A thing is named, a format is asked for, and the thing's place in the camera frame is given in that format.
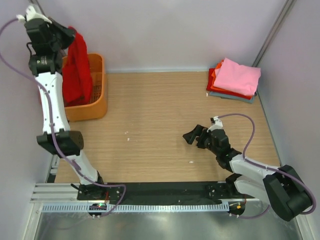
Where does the red t shirt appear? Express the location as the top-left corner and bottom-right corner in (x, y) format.
(206, 68), (254, 100)
(62, 32), (93, 107)

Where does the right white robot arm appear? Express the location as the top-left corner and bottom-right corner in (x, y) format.
(182, 125), (316, 222)

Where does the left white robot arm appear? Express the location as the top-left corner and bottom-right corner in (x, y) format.
(24, 17), (105, 193)

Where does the folded grey t shirt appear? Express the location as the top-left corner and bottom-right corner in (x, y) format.
(207, 91), (255, 104)

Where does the folded red t shirt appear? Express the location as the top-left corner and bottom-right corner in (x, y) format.
(206, 68), (254, 100)

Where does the folded pink t shirt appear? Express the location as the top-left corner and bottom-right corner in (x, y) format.
(212, 58), (261, 96)

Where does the orange plastic basket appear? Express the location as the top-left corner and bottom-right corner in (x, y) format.
(65, 53), (108, 122)

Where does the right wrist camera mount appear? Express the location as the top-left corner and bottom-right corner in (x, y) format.
(207, 116), (223, 132)

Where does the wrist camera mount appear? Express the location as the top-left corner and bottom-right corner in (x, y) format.
(16, 4), (52, 24)
(207, 116), (223, 132)

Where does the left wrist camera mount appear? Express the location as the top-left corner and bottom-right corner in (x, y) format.
(16, 4), (52, 24)

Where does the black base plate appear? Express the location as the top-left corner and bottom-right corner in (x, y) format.
(71, 181), (252, 205)

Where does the white slotted cable duct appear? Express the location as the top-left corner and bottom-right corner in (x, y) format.
(42, 202), (230, 213)

